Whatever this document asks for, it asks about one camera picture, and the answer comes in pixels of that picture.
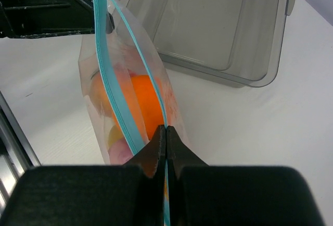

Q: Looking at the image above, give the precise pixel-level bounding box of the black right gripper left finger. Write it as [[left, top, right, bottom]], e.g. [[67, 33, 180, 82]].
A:
[[1, 125, 166, 225]]

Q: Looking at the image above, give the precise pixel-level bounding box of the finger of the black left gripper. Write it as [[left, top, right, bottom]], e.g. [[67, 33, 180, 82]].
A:
[[1, 0, 95, 39]]

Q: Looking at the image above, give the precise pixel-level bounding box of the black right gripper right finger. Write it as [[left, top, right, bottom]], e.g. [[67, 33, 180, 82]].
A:
[[166, 127, 324, 225]]

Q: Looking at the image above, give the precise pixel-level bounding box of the orange fake orange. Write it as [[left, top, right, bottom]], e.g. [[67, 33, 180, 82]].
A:
[[89, 73, 164, 140]]

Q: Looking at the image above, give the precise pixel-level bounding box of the clear zip top bag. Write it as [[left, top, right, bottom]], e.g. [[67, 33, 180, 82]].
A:
[[77, 0, 188, 226]]

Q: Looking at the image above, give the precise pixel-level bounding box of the clear grey plastic container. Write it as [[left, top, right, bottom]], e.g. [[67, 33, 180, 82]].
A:
[[119, 0, 295, 87]]

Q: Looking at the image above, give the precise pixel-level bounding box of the pink fake peach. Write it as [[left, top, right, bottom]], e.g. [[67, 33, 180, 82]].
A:
[[108, 138, 133, 165]]

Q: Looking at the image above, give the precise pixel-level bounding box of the yellow fake pear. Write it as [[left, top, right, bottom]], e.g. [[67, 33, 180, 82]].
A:
[[107, 125, 123, 147]]

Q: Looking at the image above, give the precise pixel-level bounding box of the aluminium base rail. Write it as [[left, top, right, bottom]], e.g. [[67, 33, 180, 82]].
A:
[[1, 95, 41, 211]]

